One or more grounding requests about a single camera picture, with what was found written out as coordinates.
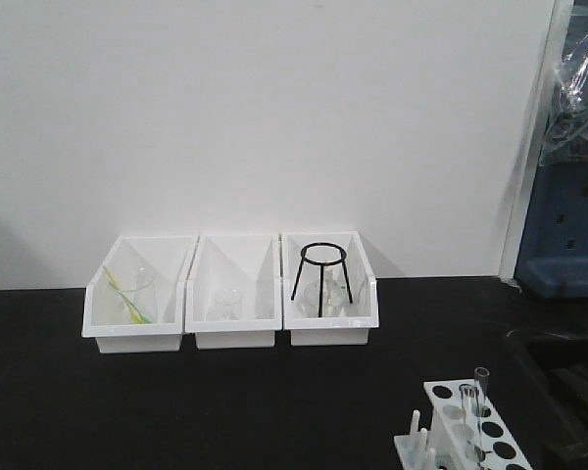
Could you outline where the clear glass test tube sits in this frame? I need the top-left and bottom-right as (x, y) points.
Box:
(473, 366), (490, 417)
(460, 384), (486, 469)

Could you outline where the white test tube rack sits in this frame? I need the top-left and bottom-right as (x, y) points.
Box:
(394, 379), (531, 469)

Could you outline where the grey-blue pegboard drying rack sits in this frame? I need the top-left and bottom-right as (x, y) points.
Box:
(514, 1), (588, 298)

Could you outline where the right white storage bin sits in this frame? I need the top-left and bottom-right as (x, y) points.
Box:
(280, 232), (379, 346)

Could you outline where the white storage bin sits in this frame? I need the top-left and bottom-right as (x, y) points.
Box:
(184, 233), (283, 350)
(81, 235), (199, 353)
(280, 232), (379, 346)

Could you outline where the clear glass flask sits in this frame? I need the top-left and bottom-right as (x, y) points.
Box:
(296, 267), (350, 318)

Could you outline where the middle white storage bin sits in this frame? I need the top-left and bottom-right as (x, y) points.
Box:
(184, 233), (283, 350)

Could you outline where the small clear glass beaker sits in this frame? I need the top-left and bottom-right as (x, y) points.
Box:
(213, 289), (243, 321)

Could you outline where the clear glass beaker left bin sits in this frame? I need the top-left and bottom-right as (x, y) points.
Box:
(117, 266), (159, 324)

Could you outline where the left white storage bin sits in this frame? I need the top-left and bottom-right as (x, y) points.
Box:
(81, 235), (199, 353)

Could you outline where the clear plastic bag of pegs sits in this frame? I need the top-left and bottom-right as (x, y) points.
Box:
(539, 32), (588, 166)

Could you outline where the black lab sink basin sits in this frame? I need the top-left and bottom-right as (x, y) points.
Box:
(506, 328), (588, 469)

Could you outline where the black wire tripod stand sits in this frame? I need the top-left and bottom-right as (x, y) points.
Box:
(290, 242), (353, 304)

